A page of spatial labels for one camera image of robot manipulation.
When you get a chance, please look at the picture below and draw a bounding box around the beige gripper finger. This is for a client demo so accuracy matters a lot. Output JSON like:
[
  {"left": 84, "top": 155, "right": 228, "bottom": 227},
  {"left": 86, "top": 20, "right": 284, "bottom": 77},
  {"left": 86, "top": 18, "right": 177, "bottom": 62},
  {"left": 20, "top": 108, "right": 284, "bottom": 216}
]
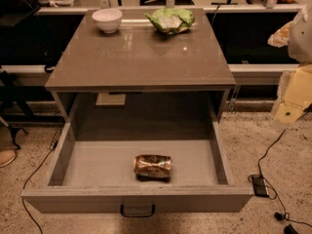
[{"left": 272, "top": 63, "right": 312, "bottom": 125}]

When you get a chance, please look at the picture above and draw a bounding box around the black cable on right floor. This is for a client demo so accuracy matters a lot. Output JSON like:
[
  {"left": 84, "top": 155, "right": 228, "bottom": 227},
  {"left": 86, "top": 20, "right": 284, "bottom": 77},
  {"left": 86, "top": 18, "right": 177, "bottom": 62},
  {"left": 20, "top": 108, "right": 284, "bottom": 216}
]
[{"left": 248, "top": 107, "right": 312, "bottom": 234}]

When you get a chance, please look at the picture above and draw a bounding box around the black cable on left floor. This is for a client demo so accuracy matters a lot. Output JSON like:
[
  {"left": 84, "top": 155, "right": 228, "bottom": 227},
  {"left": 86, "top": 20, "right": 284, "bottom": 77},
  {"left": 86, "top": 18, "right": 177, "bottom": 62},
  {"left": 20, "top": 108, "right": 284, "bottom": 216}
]
[{"left": 20, "top": 139, "right": 59, "bottom": 234}]

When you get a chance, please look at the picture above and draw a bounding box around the tan shoe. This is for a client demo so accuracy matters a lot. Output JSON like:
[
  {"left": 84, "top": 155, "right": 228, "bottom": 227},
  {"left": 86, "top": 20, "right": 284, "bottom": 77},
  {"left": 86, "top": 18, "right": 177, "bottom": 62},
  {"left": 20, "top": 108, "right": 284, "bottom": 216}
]
[{"left": 0, "top": 150, "right": 17, "bottom": 168}]

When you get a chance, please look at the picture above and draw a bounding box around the crushed orange soda can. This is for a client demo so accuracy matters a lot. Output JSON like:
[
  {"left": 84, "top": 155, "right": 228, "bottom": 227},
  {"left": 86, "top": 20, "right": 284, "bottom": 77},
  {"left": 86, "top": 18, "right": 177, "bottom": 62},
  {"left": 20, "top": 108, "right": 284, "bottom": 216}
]
[{"left": 134, "top": 154, "right": 173, "bottom": 178}]

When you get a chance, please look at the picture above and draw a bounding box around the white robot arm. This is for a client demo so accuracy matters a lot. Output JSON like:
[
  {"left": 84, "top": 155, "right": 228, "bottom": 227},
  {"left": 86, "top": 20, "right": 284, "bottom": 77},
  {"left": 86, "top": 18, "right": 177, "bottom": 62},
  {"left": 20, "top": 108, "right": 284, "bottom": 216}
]
[{"left": 272, "top": 5, "right": 312, "bottom": 125}]

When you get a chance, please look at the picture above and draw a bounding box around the black power adapter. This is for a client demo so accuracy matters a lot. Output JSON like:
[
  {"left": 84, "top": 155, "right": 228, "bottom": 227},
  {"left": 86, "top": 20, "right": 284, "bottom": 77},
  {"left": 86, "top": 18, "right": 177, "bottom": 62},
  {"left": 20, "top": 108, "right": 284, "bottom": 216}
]
[{"left": 252, "top": 175, "right": 269, "bottom": 198}]

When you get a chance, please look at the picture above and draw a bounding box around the open grey top drawer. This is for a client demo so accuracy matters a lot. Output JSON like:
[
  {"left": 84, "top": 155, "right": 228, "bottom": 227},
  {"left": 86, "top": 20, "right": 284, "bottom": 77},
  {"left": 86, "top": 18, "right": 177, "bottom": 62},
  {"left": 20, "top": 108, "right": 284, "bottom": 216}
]
[{"left": 21, "top": 123, "right": 253, "bottom": 214}]

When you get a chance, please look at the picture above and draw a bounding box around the black drawer handle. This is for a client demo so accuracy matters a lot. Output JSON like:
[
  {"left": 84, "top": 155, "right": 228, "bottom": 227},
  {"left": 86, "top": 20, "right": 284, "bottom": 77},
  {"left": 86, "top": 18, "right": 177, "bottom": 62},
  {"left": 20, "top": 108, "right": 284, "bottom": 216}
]
[{"left": 120, "top": 205, "right": 156, "bottom": 218}]

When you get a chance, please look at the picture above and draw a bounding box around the black chair base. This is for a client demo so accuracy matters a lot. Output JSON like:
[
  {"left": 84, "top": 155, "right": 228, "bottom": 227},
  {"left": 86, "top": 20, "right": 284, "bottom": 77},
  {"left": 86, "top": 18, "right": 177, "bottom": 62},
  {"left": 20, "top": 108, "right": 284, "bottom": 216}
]
[{"left": 0, "top": 71, "right": 34, "bottom": 149}]

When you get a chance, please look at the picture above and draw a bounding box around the white ceramic bowl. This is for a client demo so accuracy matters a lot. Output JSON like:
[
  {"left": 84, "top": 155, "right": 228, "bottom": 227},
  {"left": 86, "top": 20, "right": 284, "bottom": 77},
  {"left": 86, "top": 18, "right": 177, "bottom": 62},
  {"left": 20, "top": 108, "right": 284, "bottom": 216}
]
[{"left": 92, "top": 8, "right": 123, "bottom": 33}]

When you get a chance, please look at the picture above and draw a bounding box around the black cable on floor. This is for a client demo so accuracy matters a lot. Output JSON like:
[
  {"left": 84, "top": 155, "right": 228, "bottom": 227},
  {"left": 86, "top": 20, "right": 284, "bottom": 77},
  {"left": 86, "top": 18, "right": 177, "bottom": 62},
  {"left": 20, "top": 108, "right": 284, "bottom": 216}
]
[
  {"left": 248, "top": 107, "right": 312, "bottom": 234},
  {"left": 20, "top": 139, "right": 59, "bottom": 234}
]

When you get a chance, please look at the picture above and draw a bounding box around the green chip bag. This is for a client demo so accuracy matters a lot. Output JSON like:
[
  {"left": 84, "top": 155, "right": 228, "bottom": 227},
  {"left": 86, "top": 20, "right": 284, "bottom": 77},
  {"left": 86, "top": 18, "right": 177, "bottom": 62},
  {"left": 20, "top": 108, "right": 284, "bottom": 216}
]
[{"left": 144, "top": 8, "right": 195, "bottom": 35}]

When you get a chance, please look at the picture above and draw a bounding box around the grey cabinet with glossy top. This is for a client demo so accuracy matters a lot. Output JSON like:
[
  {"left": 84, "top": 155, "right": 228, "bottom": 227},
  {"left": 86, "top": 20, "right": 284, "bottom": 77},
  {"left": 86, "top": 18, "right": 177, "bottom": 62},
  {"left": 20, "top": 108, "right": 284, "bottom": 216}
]
[{"left": 44, "top": 7, "right": 237, "bottom": 141}]

